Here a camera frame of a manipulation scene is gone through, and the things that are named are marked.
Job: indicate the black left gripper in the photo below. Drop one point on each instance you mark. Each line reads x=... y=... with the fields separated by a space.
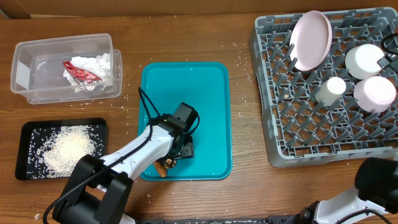
x=188 y=151

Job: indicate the brown food scrap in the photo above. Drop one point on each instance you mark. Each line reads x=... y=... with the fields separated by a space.
x=169 y=163

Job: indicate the light green bowl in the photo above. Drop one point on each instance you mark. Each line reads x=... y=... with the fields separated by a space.
x=362 y=61

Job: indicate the brown sausage piece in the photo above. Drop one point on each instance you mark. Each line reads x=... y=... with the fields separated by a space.
x=161 y=170

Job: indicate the white cup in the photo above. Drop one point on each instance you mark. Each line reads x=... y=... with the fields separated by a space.
x=331 y=90

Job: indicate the large pink plate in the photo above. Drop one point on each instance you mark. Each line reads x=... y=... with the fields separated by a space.
x=311 y=38

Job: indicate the red snack wrapper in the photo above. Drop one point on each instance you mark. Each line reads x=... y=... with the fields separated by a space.
x=80 y=74

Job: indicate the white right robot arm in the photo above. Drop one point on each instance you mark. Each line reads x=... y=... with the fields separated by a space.
x=374 y=193

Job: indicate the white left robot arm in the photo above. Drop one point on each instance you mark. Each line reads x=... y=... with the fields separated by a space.
x=98 y=189

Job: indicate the grey dishwasher rack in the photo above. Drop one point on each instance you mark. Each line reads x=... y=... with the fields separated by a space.
x=300 y=131

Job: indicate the teal plastic tray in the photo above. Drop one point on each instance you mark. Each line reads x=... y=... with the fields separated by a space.
x=205 y=87

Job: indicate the clear plastic bin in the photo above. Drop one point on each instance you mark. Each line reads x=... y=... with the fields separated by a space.
x=37 y=68

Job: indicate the pile of white rice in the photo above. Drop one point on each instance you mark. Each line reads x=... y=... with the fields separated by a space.
x=54 y=152

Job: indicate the black plastic tray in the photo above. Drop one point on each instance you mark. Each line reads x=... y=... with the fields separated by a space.
x=21 y=163

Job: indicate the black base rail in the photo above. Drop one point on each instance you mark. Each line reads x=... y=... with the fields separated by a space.
x=273 y=219

